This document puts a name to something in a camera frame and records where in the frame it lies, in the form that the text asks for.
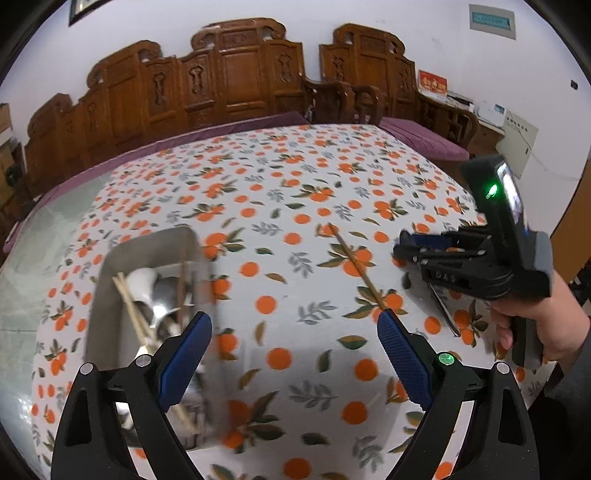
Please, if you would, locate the purple armchair cushion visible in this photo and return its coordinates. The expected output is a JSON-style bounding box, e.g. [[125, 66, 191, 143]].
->
[[379, 116, 469, 161]]

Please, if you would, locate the stainless steel container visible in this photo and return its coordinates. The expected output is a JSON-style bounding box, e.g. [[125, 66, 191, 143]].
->
[[83, 226, 218, 450]]

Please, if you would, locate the person's right hand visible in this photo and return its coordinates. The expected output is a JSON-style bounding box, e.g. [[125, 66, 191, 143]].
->
[[489, 272, 591, 363]]

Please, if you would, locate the person's right forearm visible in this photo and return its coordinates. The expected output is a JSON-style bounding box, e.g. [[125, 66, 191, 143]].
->
[[526, 316, 591, 480]]

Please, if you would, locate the dark brown chopstick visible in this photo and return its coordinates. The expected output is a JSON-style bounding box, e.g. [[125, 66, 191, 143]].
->
[[175, 261, 190, 326], [325, 223, 389, 315]]

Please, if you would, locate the white electrical box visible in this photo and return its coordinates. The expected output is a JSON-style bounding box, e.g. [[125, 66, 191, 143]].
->
[[496, 108, 540, 178]]

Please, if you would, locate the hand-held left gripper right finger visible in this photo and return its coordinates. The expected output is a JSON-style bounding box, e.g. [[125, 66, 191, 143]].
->
[[376, 308, 541, 480]]

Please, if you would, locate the carved wooden armchair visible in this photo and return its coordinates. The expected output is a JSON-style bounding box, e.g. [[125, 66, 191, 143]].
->
[[318, 23, 481, 155]]

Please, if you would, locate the wall panel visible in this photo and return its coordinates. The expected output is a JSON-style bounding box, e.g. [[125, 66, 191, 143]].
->
[[468, 4, 517, 33]]

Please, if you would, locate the long carved wooden sofa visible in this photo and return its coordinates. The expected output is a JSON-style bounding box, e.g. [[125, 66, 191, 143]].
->
[[21, 17, 358, 204]]

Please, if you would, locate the wooden side table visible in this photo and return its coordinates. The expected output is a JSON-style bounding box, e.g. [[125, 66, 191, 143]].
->
[[462, 102, 506, 153]]

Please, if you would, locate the thin metal utensil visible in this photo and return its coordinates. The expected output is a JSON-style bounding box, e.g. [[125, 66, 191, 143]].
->
[[427, 281, 461, 337]]

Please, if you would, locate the small metal spoon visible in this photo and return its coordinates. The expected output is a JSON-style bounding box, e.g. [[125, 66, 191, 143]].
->
[[141, 307, 185, 347]]

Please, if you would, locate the red box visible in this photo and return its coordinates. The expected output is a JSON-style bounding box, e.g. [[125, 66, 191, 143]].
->
[[418, 70, 450, 97]]

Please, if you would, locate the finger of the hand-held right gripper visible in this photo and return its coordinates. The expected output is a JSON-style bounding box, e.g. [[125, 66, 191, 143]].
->
[[399, 226, 490, 253], [392, 246, 486, 274]]

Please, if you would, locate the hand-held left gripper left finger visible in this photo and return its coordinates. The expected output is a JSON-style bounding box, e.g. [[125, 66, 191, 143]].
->
[[51, 311, 213, 480]]

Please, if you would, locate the large metal spoon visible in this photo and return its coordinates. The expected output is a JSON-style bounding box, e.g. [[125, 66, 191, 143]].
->
[[150, 276, 195, 333]]

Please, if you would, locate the orange print tablecloth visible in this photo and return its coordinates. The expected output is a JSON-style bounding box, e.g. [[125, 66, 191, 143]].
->
[[30, 124, 555, 480]]

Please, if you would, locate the light wooden chopstick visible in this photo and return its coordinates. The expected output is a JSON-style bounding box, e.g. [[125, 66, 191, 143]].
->
[[117, 272, 157, 347], [112, 276, 151, 347]]

